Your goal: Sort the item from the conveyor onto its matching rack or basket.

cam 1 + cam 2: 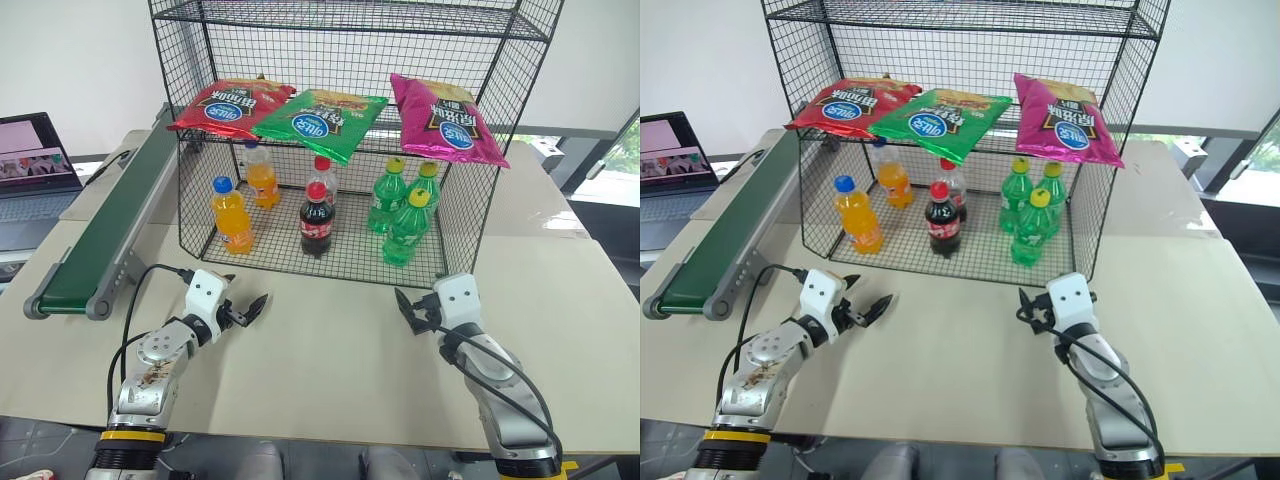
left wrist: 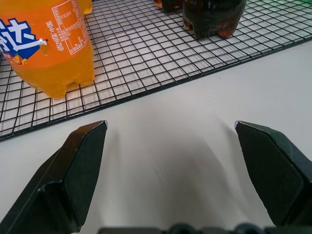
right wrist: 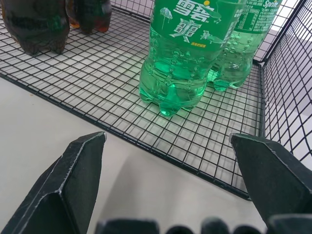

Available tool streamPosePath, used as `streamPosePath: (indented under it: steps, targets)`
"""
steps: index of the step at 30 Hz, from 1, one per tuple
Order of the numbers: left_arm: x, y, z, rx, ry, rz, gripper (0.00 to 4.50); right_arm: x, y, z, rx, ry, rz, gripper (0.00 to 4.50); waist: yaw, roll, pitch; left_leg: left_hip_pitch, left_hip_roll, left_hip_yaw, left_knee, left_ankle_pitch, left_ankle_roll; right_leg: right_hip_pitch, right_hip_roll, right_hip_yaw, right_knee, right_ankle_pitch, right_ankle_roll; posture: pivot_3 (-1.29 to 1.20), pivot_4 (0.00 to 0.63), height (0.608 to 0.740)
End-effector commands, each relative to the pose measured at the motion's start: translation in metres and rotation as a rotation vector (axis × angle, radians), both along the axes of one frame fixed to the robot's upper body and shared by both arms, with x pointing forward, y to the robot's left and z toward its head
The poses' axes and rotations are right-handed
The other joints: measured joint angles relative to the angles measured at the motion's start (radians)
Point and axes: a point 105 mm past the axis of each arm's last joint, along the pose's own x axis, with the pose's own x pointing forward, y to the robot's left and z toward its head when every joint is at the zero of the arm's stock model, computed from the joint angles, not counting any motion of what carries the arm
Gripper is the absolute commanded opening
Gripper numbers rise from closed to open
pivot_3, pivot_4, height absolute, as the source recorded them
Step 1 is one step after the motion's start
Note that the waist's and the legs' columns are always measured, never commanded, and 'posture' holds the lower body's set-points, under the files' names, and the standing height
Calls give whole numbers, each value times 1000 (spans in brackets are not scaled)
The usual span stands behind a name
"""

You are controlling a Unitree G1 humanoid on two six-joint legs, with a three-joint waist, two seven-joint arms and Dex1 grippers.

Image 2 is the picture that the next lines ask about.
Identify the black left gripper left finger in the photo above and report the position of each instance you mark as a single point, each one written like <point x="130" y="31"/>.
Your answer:
<point x="58" y="185"/>

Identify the dark cola soda bottle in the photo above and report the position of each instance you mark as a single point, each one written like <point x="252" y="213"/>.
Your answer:
<point x="212" y="17"/>
<point x="170" y="4"/>

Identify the orange Fanta soda bottle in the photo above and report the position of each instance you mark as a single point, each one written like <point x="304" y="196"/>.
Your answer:
<point x="86" y="6"/>
<point x="50" y="48"/>

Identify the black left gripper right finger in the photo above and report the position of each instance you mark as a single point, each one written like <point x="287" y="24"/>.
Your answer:
<point x="273" y="170"/>

